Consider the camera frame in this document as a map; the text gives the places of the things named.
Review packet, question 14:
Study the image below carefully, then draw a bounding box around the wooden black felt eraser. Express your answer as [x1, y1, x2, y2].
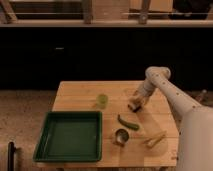
[128, 102, 142, 113]

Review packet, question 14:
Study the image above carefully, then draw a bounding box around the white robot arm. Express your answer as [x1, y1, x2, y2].
[128, 66, 213, 171]

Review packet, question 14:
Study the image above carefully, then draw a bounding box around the green plastic tray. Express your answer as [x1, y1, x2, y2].
[33, 111, 102, 163]

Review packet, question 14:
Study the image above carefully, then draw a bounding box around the green cucumber toy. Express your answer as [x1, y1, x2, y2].
[117, 115, 140, 131]

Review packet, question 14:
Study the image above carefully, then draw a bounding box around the green plastic cup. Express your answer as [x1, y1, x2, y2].
[97, 94, 108, 109]

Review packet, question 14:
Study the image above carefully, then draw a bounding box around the wooden table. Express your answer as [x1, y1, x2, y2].
[36, 81, 179, 168]

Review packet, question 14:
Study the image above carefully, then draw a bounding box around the small metal cup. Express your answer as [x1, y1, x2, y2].
[115, 129, 129, 145]

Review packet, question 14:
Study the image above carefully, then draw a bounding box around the black chair back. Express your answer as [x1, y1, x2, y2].
[7, 142, 16, 171]

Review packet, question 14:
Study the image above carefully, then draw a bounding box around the wooden shelf rail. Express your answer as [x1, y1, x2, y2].
[0, 0, 213, 29]

